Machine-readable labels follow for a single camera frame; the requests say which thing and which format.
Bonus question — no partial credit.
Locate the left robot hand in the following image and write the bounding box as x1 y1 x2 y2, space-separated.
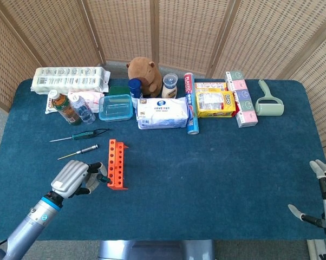
50 159 108 199

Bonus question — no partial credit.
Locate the short green screwdriver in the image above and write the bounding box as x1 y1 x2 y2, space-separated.
97 174 113 185

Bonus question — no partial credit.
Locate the long green screwdriver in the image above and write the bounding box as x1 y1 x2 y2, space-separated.
49 128 112 143

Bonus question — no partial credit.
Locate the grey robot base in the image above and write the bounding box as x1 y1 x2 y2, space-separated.
97 239 217 260

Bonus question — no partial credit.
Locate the orange screwdriver rack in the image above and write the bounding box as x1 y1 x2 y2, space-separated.
106 139 130 191

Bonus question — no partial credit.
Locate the silver yellow-shaft screwdriver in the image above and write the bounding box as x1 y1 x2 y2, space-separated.
57 144 99 160

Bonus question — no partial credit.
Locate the green tea bottle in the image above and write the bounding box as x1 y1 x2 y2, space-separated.
48 89 82 126

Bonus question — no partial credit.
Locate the clear water bottle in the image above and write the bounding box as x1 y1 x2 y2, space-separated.
68 93 96 125

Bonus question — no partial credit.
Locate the pink white plastic bag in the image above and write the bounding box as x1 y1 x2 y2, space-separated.
44 91 106 115

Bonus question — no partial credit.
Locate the clear container teal lid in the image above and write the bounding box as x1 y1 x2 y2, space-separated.
98 94 134 122

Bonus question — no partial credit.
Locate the white paper roll pack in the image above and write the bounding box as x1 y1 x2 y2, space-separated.
30 66 111 95

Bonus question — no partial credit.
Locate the dark green box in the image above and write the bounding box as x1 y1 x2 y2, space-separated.
108 86 132 96

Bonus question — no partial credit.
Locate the blue-capped white can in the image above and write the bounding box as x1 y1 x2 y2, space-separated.
128 77 144 109

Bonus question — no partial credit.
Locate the white wet wipes pack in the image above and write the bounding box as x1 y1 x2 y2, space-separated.
135 96 191 130

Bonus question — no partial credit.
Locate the green lint roller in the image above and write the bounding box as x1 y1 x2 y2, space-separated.
254 79 285 117

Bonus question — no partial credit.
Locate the brown capybara plush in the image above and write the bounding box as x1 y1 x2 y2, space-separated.
126 56 164 99

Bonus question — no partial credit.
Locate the blue felt table cover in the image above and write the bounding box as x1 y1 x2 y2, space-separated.
0 77 326 242

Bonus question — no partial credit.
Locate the mayonnaise squeeze bottle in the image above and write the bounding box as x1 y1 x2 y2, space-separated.
161 73 179 100

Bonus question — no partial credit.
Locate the plastic wrap roll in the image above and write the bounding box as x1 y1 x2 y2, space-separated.
183 71 200 135

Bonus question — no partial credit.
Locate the pink green tissue pack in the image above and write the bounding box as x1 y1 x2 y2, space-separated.
224 70 259 128

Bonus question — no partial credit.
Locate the yellow Lipo snack bag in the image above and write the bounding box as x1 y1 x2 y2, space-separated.
195 90 237 119

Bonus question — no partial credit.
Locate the yellow red snack box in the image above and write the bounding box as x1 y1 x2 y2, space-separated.
194 82 229 93

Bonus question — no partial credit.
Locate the wicker folding screen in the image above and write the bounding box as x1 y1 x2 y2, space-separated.
0 0 326 170

